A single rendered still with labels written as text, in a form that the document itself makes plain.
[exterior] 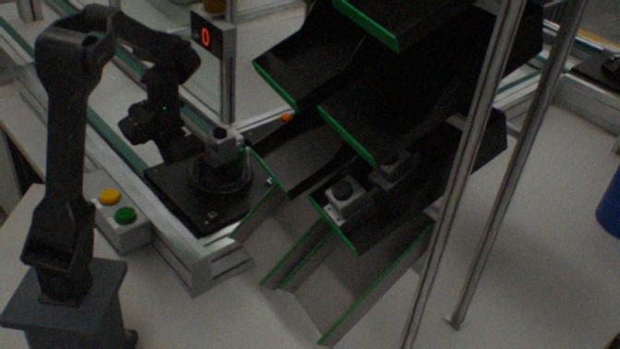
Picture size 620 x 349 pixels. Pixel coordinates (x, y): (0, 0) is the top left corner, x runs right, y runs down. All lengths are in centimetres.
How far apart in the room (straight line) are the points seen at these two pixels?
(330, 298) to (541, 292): 54
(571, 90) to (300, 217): 120
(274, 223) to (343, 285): 19
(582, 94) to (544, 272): 77
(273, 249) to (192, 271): 17
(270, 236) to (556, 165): 94
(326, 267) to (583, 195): 87
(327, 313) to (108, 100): 94
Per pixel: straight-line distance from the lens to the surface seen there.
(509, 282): 138
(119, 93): 173
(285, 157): 99
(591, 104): 203
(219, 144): 123
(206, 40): 137
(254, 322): 119
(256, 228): 113
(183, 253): 117
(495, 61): 75
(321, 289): 103
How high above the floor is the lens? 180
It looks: 39 degrees down
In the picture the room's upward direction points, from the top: 7 degrees clockwise
